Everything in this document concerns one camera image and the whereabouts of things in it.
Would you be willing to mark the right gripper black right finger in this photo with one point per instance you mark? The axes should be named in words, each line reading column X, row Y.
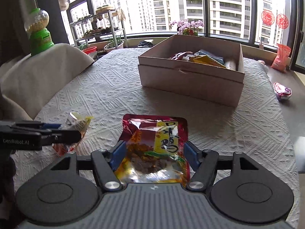
column 205, row 164

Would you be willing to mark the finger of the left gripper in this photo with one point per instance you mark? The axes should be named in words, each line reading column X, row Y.
column 37, row 125
column 56, row 136

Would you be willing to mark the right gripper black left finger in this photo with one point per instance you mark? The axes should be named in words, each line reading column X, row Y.
column 103, row 164

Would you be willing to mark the small yellow white packet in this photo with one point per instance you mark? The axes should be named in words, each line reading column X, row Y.
column 74, row 121

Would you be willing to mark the red yellow chicken snack bag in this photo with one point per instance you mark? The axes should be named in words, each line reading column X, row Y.
column 154, row 150

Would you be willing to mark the clear rice cracker packet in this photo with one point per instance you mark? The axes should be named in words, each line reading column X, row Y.
column 230, row 64

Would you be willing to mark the red snack packet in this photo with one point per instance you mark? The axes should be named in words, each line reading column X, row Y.
column 181, row 55

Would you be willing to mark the blue white snack bag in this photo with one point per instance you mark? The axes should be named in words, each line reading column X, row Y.
column 217, row 58

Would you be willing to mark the beige draped sofa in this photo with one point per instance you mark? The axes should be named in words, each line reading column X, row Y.
column 29, row 83

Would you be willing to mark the white textured table cloth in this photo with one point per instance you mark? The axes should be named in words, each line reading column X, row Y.
column 111, row 88

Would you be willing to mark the red basin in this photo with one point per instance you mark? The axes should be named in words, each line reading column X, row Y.
column 90, row 50

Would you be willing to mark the cardboard box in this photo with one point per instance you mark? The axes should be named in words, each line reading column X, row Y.
column 158, row 70

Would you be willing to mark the green gumball machine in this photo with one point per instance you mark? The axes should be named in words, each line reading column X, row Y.
column 35, row 26

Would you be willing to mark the white red round container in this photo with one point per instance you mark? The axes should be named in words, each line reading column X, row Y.
column 282, row 93

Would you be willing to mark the green plant white pot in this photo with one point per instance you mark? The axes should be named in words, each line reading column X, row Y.
column 114, row 43

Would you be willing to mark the metal shelf rack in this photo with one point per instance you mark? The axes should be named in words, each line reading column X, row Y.
column 106, row 22

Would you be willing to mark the red orange bag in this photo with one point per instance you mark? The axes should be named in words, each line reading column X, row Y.
column 279, row 62

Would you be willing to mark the pink flower pot plant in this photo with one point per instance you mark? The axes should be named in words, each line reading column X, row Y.
column 186, row 27

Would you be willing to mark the red paper window decoration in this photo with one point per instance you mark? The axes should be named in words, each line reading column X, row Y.
column 267, row 17

